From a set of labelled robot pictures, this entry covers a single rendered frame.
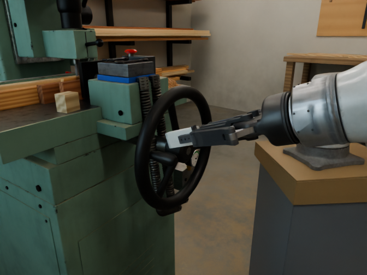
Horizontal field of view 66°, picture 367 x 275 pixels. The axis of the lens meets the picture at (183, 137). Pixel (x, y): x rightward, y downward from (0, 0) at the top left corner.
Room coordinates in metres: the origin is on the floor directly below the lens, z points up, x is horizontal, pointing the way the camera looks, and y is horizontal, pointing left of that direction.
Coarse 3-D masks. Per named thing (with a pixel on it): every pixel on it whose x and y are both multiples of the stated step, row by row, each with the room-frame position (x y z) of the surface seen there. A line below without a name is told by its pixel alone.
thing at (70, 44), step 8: (48, 32) 0.80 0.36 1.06; (56, 32) 0.78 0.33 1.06; (64, 32) 0.76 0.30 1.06; (72, 32) 0.74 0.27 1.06; (80, 32) 0.76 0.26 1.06; (88, 32) 0.78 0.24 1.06; (48, 40) 0.80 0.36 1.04; (56, 40) 0.78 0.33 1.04; (64, 40) 0.76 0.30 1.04; (72, 40) 0.74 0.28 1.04; (80, 40) 0.75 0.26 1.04; (88, 40) 0.77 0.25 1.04; (48, 48) 0.80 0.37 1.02; (56, 48) 0.78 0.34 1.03; (64, 48) 0.76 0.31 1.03; (72, 48) 0.74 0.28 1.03; (80, 48) 0.75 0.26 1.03; (88, 48) 0.77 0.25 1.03; (96, 48) 0.79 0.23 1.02; (48, 56) 0.81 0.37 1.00; (56, 56) 0.79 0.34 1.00; (64, 56) 0.76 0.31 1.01; (72, 56) 0.75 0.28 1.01; (80, 56) 0.75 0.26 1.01; (88, 56) 0.77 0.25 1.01; (96, 56) 0.79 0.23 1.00
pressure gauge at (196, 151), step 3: (195, 150) 0.89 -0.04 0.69; (198, 150) 0.90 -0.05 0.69; (195, 153) 0.88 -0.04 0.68; (198, 153) 0.90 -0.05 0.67; (192, 156) 0.86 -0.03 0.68; (195, 156) 0.88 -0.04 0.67; (192, 159) 0.87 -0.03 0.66; (195, 159) 0.88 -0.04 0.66; (189, 162) 0.86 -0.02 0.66; (192, 162) 0.87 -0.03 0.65; (195, 162) 0.88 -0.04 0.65; (189, 165) 0.87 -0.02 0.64; (192, 165) 0.86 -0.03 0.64; (195, 165) 0.88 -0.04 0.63; (189, 168) 0.89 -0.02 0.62
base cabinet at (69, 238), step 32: (0, 192) 0.66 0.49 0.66; (96, 192) 0.61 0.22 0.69; (128, 192) 0.70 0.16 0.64; (0, 224) 0.69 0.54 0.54; (32, 224) 0.58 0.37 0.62; (64, 224) 0.53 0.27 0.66; (96, 224) 0.60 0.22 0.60; (128, 224) 0.69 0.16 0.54; (160, 224) 0.81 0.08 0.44; (0, 256) 0.73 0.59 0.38; (32, 256) 0.60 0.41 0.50; (64, 256) 0.52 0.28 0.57; (96, 256) 0.59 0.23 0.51; (128, 256) 0.68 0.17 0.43; (160, 256) 0.81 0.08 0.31
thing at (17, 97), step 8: (160, 72) 1.08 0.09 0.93; (16, 88) 0.66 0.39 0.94; (24, 88) 0.66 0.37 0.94; (32, 88) 0.67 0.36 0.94; (0, 96) 0.61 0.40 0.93; (8, 96) 0.63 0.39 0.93; (16, 96) 0.64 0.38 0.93; (24, 96) 0.65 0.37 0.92; (32, 96) 0.67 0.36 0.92; (0, 104) 0.61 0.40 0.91; (8, 104) 0.62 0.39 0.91; (16, 104) 0.64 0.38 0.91; (24, 104) 0.65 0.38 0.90
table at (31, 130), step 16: (0, 112) 0.59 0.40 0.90; (16, 112) 0.59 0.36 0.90; (32, 112) 0.59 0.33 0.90; (48, 112) 0.59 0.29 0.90; (80, 112) 0.60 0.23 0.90; (96, 112) 0.63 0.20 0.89; (0, 128) 0.48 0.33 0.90; (16, 128) 0.48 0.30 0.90; (32, 128) 0.51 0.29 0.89; (48, 128) 0.53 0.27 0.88; (64, 128) 0.56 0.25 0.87; (80, 128) 0.59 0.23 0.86; (96, 128) 0.63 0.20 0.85; (112, 128) 0.60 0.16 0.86; (128, 128) 0.58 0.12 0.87; (0, 144) 0.46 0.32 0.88; (16, 144) 0.48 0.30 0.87; (32, 144) 0.50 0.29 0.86; (48, 144) 0.53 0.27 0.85; (0, 160) 0.46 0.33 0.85
